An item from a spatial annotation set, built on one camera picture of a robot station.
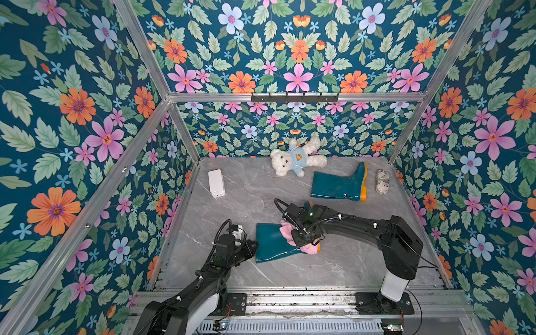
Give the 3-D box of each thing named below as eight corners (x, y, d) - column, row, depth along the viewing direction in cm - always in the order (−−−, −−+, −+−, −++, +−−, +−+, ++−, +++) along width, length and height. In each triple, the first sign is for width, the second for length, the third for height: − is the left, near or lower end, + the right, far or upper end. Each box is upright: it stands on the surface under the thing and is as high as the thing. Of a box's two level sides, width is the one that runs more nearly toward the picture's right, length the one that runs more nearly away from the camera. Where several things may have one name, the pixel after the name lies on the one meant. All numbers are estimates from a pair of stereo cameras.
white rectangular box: (212, 198, 105) (209, 193, 101) (210, 177, 114) (207, 171, 110) (225, 195, 106) (223, 189, 102) (222, 174, 115) (220, 168, 111)
